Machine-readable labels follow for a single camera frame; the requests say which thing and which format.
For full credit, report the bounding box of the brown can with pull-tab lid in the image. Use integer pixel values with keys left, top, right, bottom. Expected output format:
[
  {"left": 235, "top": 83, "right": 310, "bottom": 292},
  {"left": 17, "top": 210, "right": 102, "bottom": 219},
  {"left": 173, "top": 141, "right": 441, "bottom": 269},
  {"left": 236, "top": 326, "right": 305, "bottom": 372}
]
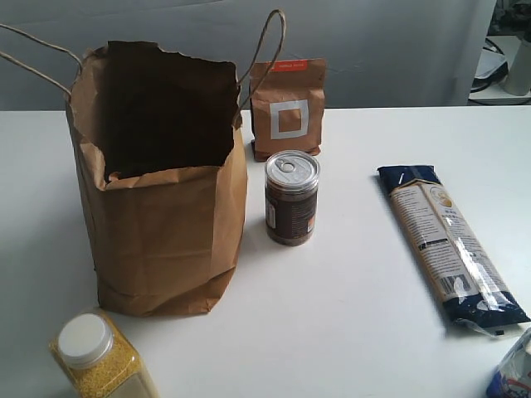
[{"left": 265, "top": 150, "right": 320, "bottom": 246}]

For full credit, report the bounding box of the brown paper bag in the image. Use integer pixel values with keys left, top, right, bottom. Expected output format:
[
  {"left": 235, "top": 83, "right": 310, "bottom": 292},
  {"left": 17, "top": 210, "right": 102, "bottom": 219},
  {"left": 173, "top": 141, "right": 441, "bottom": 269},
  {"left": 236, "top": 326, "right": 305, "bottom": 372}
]
[{"left": 63, "top": 41, "right": 247, "bottom": 317}]

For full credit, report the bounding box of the brown kraft coffee pouch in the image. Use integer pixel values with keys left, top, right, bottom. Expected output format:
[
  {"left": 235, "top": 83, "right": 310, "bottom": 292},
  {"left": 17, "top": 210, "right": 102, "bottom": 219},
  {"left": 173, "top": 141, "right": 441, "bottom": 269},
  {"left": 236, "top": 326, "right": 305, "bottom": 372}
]
[{"left": 250, "top": 58, "right": 326, "bottom": 162}]

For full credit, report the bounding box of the dark blue spaghetti package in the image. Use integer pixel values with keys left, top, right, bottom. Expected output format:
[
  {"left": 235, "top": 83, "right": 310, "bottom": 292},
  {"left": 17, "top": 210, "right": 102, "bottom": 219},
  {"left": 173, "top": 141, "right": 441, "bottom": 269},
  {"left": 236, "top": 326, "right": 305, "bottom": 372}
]
[{"left": 378, "top": 165, "right": 530, "bottom": 335}]

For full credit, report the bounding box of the yellow grain jar white lid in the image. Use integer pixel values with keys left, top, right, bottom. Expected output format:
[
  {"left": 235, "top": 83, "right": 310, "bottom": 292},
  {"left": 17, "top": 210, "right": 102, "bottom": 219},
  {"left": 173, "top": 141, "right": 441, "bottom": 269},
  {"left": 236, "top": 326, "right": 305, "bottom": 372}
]
[{"left": 49, "top": 309, "right": 159, "bottom": 398}]

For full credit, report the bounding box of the white cylinder in background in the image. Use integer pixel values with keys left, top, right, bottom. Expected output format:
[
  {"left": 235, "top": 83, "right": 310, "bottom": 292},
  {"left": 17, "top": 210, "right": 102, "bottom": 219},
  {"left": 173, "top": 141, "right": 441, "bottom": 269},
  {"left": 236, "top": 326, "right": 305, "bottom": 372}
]
[{"left": 504, "top": 30, "right": 531, "bottom": 96}]

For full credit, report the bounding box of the blue plastic package corner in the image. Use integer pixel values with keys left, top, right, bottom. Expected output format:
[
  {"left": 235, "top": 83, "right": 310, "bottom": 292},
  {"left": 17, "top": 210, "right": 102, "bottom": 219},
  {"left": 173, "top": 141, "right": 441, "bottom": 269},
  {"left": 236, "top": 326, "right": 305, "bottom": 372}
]
[{"left": 485, "top": 328, "right": 531, "bottom": 398}]

